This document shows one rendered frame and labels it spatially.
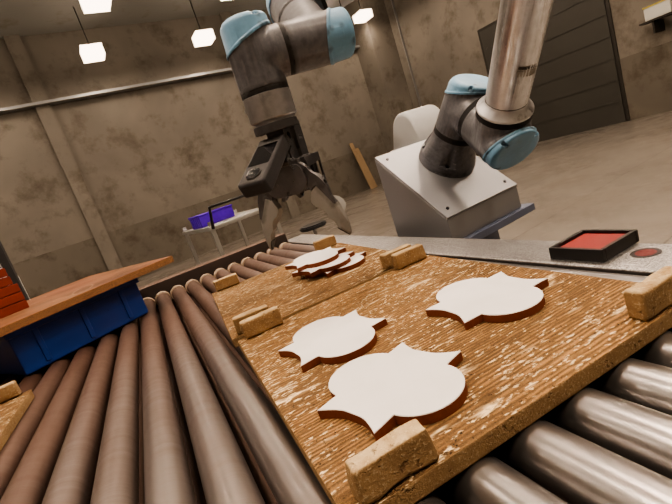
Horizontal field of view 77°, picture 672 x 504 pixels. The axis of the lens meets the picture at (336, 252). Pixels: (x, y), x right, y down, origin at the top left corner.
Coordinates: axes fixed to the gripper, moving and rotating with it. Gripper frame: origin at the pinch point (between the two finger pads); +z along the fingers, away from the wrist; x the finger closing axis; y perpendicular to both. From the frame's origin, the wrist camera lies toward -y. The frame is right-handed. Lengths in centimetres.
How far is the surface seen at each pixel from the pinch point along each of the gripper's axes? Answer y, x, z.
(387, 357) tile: -26.8, -18.4, 5.3
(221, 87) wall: 1023, 641, -212
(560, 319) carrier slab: -21.9, -33.9, 5.7
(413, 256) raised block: 5.6, -15.2, 7.0
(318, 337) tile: -20.0, -7.9, 6.2
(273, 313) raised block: -11.8, 2.9, 6.1
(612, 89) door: 1065, -267, 77
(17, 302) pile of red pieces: 2, 83, 1
